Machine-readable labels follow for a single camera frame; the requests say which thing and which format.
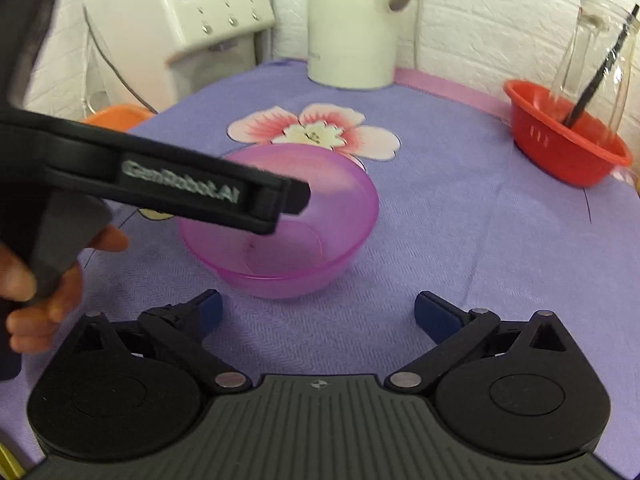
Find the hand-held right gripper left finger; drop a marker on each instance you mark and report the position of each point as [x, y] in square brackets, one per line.
[210, 310]

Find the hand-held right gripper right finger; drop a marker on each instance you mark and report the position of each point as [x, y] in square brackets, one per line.
[436, 316]

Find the purple plastic bowl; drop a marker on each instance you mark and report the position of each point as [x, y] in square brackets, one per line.
[325, 240]

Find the person's left hand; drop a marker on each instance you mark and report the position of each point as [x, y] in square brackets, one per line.
[55, 305]

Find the orange plastic basin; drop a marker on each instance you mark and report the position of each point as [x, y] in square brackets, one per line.
[120, 115]

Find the purple floral tablecloth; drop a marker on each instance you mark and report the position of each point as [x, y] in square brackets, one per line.
[450, 220]

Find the white water dispenser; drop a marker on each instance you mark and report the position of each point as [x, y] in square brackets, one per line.
[200, 25]

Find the red plastic basket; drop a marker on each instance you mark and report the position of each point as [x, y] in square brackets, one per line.
[565, 150]

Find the white thermos jug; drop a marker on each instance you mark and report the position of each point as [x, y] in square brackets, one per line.
[350, 25]

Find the black stirring stick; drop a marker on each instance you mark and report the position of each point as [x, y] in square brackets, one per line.
[600, 75]

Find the clear glass jar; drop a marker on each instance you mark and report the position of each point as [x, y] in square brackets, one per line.
[590, 45]

